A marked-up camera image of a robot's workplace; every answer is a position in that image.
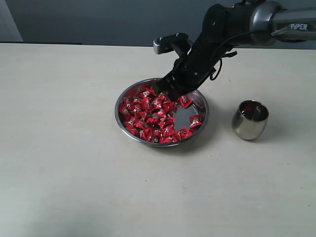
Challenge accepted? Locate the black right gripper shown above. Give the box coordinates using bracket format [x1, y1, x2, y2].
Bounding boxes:
[152, 3, 254, 102]

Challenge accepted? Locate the pile of red candies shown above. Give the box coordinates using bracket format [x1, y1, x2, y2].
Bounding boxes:
[118, 86, 200, 144]

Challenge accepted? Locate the round steel plate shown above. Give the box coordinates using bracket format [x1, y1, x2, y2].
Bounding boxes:
[115, 78, 210, 148]

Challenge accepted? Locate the steel cup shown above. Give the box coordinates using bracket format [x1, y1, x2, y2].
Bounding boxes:
[232, 100, 269, 141]

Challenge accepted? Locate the red snack wrapper packet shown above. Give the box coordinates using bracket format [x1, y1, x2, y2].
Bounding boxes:
[190, 114, 202, 128]

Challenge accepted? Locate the wrist camera box grey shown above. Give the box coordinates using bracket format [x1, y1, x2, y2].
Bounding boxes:
[153, 33, 191, 56]

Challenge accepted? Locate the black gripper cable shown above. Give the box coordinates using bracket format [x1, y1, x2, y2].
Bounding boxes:
[209, 29, 272, 81]

